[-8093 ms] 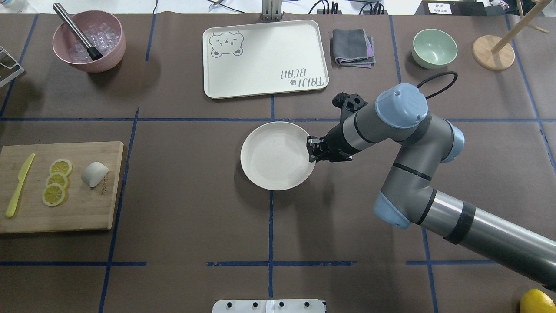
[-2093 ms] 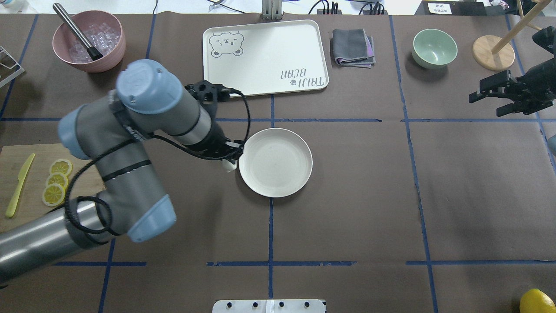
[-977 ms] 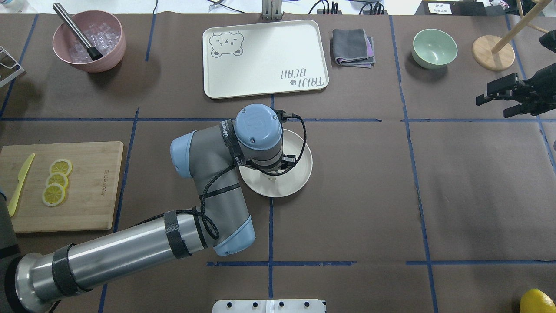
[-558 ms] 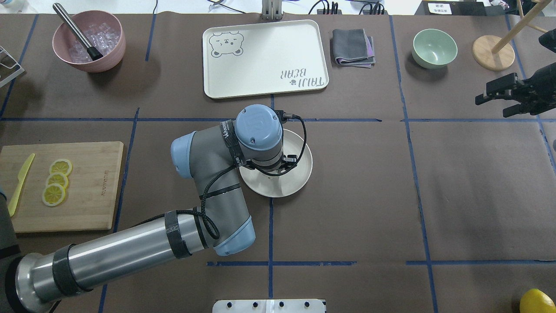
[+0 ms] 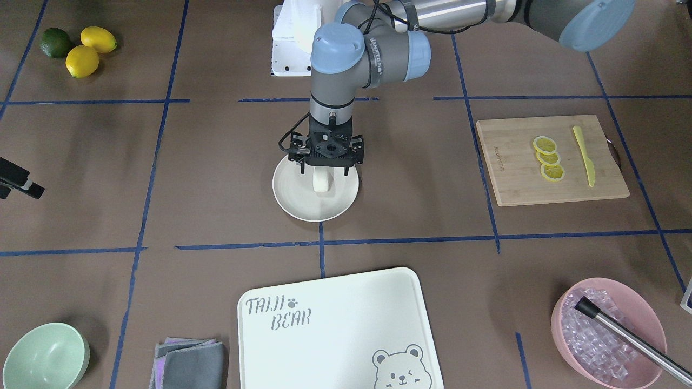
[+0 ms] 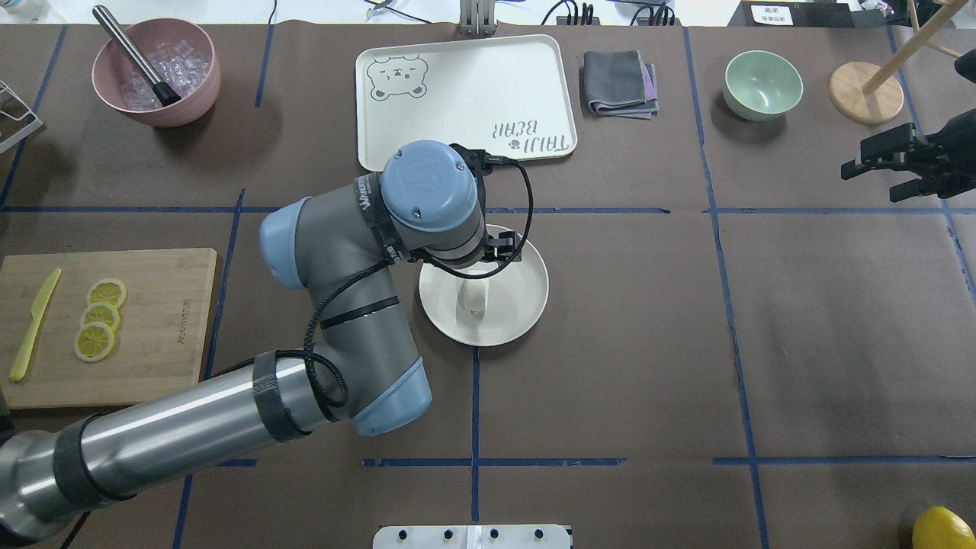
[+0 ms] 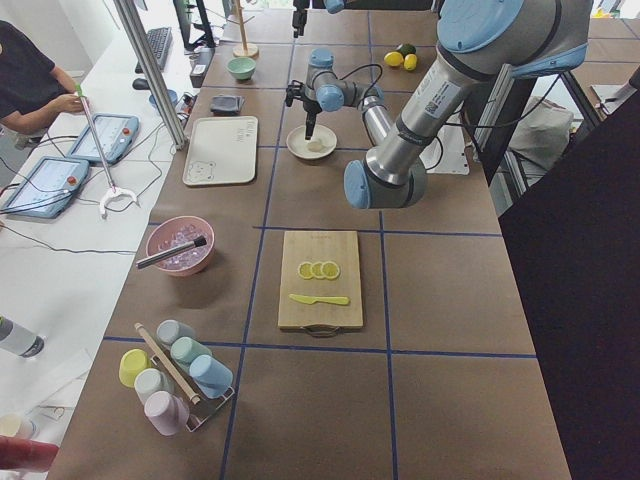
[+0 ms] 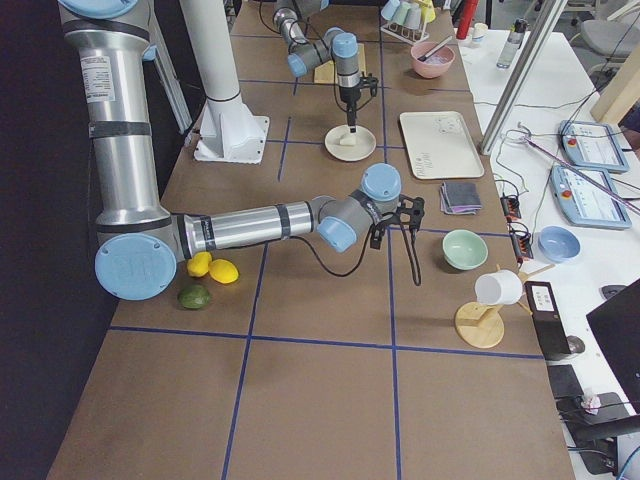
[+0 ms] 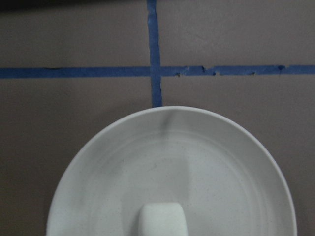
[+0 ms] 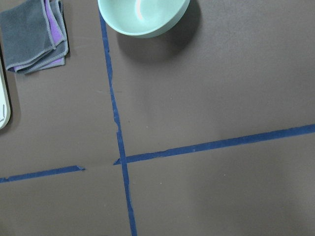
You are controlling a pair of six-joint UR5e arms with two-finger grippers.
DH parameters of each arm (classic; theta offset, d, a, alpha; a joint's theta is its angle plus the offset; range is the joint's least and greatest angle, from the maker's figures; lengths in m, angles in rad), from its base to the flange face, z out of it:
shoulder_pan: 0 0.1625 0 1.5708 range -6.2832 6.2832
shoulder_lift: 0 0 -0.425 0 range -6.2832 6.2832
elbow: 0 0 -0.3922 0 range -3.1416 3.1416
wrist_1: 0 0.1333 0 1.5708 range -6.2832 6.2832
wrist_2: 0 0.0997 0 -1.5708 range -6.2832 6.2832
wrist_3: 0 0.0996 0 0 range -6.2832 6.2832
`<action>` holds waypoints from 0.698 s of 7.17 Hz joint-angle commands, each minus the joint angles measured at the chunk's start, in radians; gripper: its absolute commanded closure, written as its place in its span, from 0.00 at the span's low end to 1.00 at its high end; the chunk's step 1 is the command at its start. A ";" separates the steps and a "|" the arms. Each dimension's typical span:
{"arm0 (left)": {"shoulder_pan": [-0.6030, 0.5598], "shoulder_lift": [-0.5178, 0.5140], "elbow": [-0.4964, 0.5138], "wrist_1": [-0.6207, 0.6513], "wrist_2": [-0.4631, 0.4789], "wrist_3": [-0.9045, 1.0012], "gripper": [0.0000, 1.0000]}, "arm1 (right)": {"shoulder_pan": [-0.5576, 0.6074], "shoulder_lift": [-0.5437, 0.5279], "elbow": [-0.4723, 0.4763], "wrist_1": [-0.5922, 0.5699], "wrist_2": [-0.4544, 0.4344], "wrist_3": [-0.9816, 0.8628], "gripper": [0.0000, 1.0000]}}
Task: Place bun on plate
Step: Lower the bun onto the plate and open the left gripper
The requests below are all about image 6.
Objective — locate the white steamed bun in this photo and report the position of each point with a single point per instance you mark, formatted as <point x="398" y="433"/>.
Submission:
<point x="473" y="298"/>

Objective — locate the cream round plate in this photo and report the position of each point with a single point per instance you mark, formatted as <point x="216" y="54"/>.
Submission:
<point x="518" y="297"/>

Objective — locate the pink bowl with ice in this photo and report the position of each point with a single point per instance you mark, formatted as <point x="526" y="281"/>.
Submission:
<point x="182" y="54"/>

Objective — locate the lemon slice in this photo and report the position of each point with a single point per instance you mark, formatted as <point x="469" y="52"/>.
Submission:
<point x="108" y="290"/>
<point x="94" y="341"/>
<point x="101" y="312"/>

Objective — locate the cream bear tray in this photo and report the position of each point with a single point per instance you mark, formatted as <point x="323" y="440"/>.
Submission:
<point x="506" y="95"/>

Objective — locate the mint green bowl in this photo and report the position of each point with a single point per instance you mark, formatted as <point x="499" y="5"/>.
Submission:
<point x="761" y="86"/>

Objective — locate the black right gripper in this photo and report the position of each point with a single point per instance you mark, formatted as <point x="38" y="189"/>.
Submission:
<point x="948" y="146"/>

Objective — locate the bamboo cutting board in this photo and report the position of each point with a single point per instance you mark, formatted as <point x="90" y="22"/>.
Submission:
<point x="164" y="325"/>

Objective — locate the steel muddler black tip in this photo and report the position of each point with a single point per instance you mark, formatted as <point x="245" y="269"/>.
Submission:
<point x="161" y="89"/>

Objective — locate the black power strip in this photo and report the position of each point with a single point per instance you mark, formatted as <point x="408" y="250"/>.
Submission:
<point x="620" y="13"/>

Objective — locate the aluminium camera post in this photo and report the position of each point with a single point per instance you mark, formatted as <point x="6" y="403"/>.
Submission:
<point x="477" y="17"/>

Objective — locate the lemon slice top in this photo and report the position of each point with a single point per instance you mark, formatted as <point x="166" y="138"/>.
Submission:
<point x="108" y="290"/>

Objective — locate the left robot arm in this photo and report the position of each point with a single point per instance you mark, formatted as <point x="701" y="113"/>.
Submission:
<point x="358" y="360"/>

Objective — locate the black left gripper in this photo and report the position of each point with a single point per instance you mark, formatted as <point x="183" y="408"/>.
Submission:
<point x="504" y="249"/>

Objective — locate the folded grey purple cloth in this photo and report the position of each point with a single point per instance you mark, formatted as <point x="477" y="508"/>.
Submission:
<point x="620" y="83"/>

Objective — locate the lemon slice middle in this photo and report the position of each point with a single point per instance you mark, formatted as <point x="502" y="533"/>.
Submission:
<point x="101" y="312"/>

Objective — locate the wooden mug tree stand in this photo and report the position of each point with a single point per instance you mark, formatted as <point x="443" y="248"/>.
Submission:
<point x="873" y="95"/>

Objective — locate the yellow lemon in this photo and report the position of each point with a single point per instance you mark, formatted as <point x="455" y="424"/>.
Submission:
<point x="939" y="527"/>

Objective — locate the metal cup rack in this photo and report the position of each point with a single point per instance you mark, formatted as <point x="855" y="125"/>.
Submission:
<point x="18" y="121"/>

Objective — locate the lemon slice bottom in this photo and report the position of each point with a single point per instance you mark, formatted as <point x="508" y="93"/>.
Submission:
<point x="94" y="341"/>

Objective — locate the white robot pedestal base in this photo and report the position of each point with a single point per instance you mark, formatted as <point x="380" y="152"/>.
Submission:
<point x="474" y="536"/>

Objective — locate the yellow plastic knife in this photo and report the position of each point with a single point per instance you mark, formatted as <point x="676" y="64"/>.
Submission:
<point x="38" y="307"/>

